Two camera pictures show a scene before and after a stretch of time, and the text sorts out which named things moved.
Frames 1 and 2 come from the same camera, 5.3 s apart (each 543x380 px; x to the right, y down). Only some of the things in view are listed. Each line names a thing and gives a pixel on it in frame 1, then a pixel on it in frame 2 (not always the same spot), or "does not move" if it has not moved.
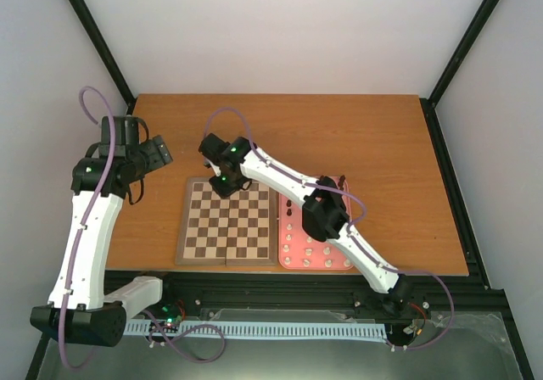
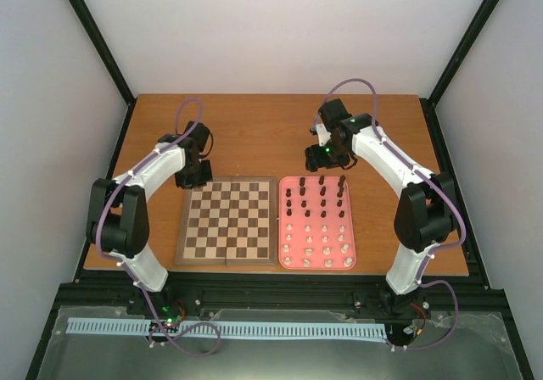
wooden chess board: (240, 230) does not move
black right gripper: (225, 192) -> (316, 161)
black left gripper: (158, 161) -> (207, 177)
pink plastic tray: (297, 250) does not move
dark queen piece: (341, 181) does not move
